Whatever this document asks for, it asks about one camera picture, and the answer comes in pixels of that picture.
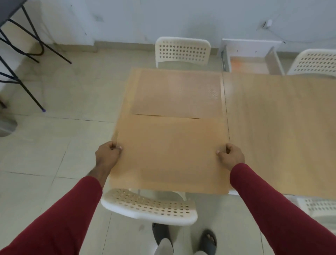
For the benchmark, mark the person's left hand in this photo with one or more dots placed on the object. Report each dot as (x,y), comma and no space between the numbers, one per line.
(106,157)

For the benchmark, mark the person's right hand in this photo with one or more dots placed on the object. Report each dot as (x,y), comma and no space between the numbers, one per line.
(233,157)

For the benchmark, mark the person's left thumb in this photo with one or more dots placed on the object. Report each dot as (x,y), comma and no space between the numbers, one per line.
(117,150)

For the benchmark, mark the person's right thumb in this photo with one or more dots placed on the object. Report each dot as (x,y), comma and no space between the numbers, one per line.
(221,153)

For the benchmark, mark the large brown paper sheet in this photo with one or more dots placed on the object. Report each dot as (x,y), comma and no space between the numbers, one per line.
(170,157)

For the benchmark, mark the person's left forearm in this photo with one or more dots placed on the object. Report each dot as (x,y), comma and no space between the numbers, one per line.
(60,218)

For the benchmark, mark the person's right forearm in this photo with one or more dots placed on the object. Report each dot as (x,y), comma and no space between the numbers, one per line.
(275,212)

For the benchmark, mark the white perforated plastic chair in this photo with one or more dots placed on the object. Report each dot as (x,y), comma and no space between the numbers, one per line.
(149,206)
(319,210)
(182,51)
(313,61)

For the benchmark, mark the black sandal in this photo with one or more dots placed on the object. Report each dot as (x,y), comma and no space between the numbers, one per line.
(208,240)
(158,232)

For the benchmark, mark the person's right leg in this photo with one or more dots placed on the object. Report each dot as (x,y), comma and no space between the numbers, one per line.
(200,253)

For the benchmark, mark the person's leg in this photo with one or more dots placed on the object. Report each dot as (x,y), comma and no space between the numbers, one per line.
(200,253)
(164,247)

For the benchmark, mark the person's left leg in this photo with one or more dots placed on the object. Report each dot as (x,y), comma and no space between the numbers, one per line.
(164,247)

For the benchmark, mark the white open drawer box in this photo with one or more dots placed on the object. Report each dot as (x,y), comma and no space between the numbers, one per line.
(250,46)

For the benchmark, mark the grey round bin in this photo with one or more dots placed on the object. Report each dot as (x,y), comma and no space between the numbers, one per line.
(6,126)

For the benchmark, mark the white wall plug adapter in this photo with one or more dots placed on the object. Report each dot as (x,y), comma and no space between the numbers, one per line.
(268,24)

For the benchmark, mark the black metal frame table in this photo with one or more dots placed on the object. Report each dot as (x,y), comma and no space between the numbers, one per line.
(15,26)

